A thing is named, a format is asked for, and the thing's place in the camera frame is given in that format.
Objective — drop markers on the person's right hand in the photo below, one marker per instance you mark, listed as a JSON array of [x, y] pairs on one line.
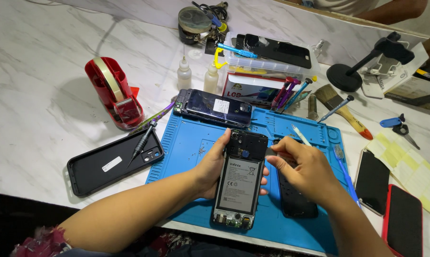
[[308, 171]]

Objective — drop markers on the person's left hand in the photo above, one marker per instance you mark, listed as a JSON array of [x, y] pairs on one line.
[[208, 171]]

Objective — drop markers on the phone with battery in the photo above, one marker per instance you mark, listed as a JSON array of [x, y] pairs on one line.
[[240, 182]]

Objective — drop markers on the thin metal pry tool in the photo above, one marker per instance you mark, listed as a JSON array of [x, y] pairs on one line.
[[271, 151]]

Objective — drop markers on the pile of small screws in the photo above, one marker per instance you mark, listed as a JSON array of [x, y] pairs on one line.
[[201, 150]]

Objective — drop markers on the blue silicone repair mat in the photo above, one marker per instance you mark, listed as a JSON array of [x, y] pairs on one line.
[[186, 150]]

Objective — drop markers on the black phone back cover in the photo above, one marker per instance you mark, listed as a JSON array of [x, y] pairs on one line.
[[296, 203]]

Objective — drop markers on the blue toothbrush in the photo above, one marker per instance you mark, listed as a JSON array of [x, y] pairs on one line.
[[345, 175]]

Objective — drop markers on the white plastic spudger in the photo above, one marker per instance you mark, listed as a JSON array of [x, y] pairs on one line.
[[300, 134]]

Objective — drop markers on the dark blue phone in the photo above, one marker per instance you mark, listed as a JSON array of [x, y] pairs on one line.
[[215, 109]]

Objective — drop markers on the small brass metal cylinder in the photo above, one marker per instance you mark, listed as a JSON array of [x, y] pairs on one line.
[[312, 107]]

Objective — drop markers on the black screen phone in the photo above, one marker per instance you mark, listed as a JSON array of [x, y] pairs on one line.
[[372, 182]]

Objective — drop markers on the grey screwdriver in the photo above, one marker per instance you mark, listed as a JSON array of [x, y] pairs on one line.
[[336, 108]]

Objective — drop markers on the black precision screwdriver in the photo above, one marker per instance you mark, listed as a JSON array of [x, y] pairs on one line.
[[142, 142]]

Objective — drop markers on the purple green tweezers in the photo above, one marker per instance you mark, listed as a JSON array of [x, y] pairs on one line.
[[154, 117]]

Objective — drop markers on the blue screwdriver black cap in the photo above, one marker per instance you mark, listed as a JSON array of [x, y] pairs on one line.
[[298, 93]]

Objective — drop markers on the purple screwdriver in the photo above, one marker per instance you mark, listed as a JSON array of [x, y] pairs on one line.
[[289, 93]]

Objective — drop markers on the red screwdriver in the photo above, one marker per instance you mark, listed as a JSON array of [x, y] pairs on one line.
[[282, 92]]

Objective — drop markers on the white and red carton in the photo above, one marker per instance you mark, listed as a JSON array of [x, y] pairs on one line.
[[247, 91]]

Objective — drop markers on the clear needle-tip glue bottle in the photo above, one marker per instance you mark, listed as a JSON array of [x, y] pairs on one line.
[[184, 75], [211, 80]]

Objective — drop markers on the black phone holder stand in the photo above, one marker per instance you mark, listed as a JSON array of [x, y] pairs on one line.
[[347, 76]]

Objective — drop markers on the yellow and white sticker sheet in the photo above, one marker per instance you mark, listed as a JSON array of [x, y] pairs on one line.
[[411, 167]]

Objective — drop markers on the black phone case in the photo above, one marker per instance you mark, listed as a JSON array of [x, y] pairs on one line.
[[104, 167]]

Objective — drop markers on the phone in red case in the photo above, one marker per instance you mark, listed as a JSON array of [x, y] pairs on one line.
[[404, 225]]

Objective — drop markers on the yellow plastic box latch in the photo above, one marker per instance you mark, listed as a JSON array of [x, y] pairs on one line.
[[218, 60]]

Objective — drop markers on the clear plastic parts box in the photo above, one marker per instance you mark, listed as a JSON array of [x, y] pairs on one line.
[[261, 66]]

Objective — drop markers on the white printed package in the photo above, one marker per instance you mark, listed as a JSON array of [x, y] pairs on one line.
[[383, 76]]

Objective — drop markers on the black cracked phone screen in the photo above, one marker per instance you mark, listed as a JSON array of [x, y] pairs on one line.
[[279, 51]]

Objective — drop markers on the small clear glass bottle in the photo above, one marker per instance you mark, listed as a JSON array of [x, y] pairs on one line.
[[318, 48]]

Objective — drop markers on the light blue screwdriver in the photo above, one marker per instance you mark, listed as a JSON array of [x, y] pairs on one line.
[[236, 51]]

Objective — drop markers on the red tape dispenser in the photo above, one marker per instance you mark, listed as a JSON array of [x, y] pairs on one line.
[[111, 92]]

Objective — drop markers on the magnifier helping-hand stand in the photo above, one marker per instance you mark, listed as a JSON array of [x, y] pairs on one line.
[[195, 25]]

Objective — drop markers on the person's maroon clothing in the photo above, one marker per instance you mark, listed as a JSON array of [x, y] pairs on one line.
[[43, 244]]

